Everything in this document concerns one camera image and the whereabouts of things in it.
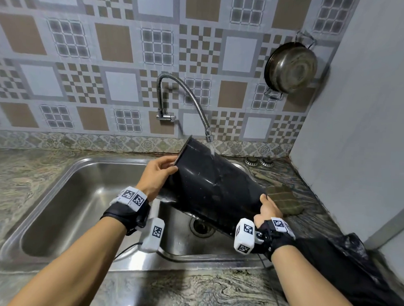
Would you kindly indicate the hanging steel pan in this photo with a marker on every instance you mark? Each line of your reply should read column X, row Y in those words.
column 291, row 66

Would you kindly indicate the person's left forearm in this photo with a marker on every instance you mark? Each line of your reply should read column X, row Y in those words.
column 75, row 265

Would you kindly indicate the person's right hand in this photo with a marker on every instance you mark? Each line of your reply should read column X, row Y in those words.
column 268, row 214

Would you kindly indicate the person's left hand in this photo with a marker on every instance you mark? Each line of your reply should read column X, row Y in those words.
column 151, row 181

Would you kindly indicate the black plastic bag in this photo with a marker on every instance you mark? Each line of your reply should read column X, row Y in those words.
column 343, row 271

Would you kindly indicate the green scouring pad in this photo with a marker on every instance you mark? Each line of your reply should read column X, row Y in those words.
column 286, row 197

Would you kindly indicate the metal sink drain strainer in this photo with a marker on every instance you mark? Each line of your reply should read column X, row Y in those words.
column 199, row 227

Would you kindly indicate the stainless steel sink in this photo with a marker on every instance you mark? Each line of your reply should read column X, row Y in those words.
column 71, row 193

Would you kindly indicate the white marker tag block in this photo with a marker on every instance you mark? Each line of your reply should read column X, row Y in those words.
column 131, row 196
column 282, row 226

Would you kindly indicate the person's left thumb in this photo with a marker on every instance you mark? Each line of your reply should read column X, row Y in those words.
column 170, row 172

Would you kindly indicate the person's right thumb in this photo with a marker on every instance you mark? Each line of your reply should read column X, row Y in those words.
column 264, row 203

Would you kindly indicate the black plastic bin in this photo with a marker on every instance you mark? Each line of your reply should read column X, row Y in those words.
column 214, row 186

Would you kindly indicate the chrome flexible wall faucet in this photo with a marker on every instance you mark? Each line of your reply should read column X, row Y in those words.
column 165, row 116

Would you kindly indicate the person's right forearm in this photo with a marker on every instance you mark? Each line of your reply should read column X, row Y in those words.
column 306, row 283

